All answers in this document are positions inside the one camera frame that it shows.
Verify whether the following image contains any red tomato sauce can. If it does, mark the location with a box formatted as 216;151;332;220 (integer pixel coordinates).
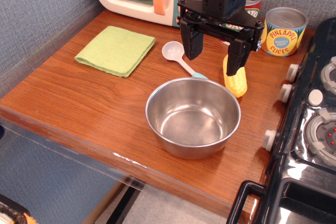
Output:
223;0;262;31

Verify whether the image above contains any yellow toy corn cob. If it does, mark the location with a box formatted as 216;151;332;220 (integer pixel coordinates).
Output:
223;55;248;98

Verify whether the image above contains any grey plastic spoon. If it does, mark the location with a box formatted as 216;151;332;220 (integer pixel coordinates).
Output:
162;41;207;79

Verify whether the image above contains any green folded rag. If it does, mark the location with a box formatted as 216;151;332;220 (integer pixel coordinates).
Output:
75;26;155;78

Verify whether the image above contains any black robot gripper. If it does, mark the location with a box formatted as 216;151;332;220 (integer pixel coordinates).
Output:
177;0;264;76

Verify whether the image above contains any silver metal pot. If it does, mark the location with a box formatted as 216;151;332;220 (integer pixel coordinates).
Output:
145;77;241;159

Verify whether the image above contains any pineapple slices can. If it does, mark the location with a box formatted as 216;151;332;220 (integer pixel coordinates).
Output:
261;7;308;57

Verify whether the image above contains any black toy stove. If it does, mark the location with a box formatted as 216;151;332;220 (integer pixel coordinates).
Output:
227;18;335;223

